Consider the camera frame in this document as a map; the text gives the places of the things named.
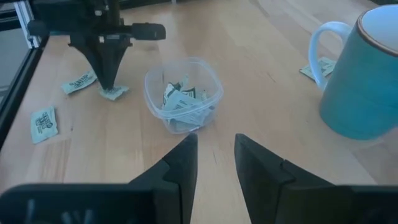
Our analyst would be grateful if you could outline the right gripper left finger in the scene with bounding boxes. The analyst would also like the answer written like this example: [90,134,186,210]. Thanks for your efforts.
[0,133,199,224]

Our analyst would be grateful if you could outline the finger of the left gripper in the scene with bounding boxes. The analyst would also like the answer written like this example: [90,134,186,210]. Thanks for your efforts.
[102,43,133,90]
[68,43,107,90]

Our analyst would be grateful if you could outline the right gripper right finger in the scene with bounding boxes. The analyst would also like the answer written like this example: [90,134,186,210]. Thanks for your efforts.
[234,133,398,224]

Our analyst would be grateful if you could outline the light green stevia packet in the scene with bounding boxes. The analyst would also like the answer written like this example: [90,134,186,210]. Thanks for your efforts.
[163,90,215,127]
[99,84,130,101]
[298,56,337,82]
[30,105,59,145]
[61,70,98,95]

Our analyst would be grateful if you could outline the dark green truvia packet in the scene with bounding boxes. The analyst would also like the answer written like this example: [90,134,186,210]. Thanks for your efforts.
[163,81,187,105]

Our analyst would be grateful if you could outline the clear plastic container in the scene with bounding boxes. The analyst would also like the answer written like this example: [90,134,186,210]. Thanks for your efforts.
[143,57,224,135]

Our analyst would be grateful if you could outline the silver aluminium bracket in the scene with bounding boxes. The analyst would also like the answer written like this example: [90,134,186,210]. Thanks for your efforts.
[14,0,41,49]

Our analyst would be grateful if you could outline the teal mug with white handle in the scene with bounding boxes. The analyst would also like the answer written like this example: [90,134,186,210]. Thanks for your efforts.
[307,3,398,141]

